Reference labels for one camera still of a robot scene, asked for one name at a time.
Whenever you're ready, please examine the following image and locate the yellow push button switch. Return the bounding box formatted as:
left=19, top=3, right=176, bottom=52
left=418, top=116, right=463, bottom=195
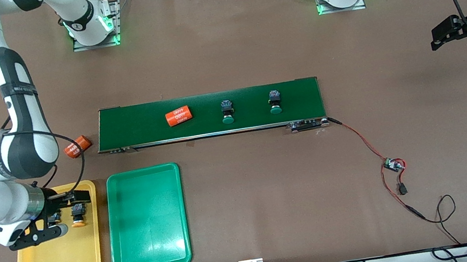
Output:
left=69, top=203, right=89, bottom=229
left=47, top=209, right=64, bottom=227

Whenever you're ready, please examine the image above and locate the green push button switch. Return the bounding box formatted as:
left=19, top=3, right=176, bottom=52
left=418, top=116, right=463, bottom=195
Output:
left=266, top=89, right=284, bottom=116
left=218, top=99, right=236, bottom=126

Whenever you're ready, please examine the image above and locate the green plastic tray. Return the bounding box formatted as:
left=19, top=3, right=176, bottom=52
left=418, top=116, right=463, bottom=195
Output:
left=96, top=161, right=195, bottom=262

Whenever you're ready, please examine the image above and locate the small green circuit board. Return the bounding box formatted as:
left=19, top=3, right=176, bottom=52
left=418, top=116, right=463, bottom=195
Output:
left=382, top=155, right=408, bottom=175

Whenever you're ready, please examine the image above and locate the green belt conveyor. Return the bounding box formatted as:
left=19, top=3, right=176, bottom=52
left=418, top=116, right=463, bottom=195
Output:
left=91, top=72, right=330, bottom=166

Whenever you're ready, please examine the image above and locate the red and black wire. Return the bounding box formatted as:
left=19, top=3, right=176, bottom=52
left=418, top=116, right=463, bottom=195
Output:
left=328, top=104, right=427, bottom=233

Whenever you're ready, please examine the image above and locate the thin black looped cable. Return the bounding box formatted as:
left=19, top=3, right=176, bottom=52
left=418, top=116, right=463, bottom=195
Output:
left=418, top=191, right=467, bottom=262

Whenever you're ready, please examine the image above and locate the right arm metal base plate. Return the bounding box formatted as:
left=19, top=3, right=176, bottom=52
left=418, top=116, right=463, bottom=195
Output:
left=65, top=0, right=128, bottom=53

